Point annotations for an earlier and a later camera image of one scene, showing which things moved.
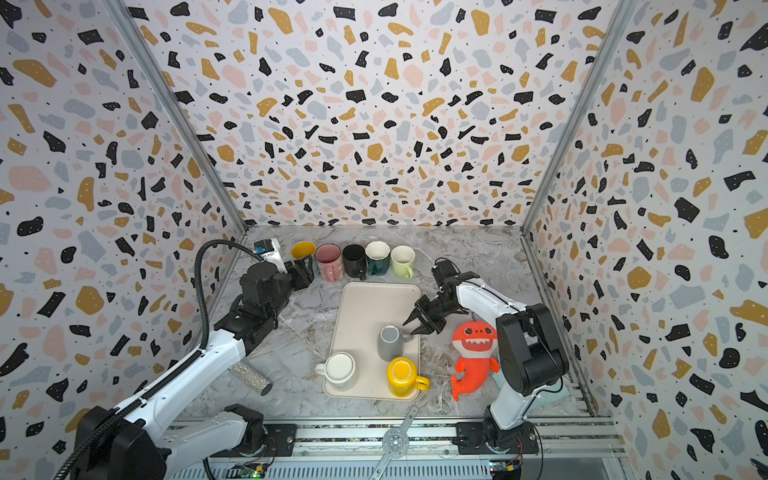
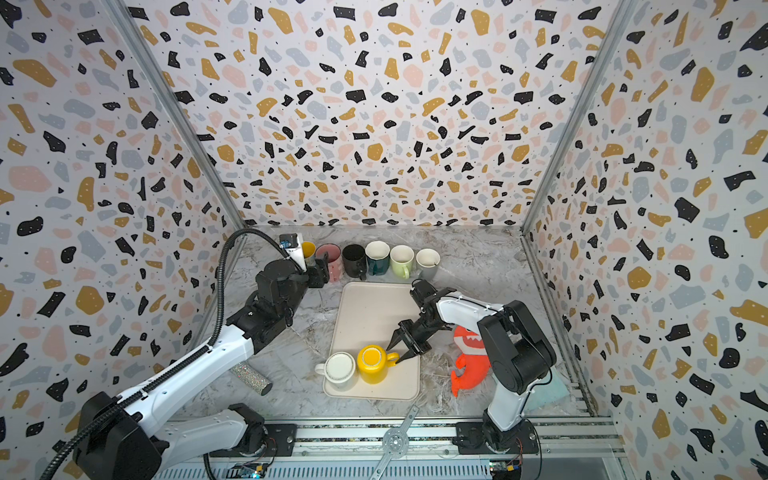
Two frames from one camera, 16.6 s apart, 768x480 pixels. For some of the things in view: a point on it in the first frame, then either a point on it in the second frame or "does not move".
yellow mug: [402, 378] to [373, 363]
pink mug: [328, 258] does not move
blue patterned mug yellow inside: [305, 248] does not move
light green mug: [402, 258] does not move
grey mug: [390, 342] to [428, 260]
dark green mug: [378, 257] does not move
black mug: [354, 260] does not move
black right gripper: [435, 309] to [417, 330]
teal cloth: [550, 398] does not move
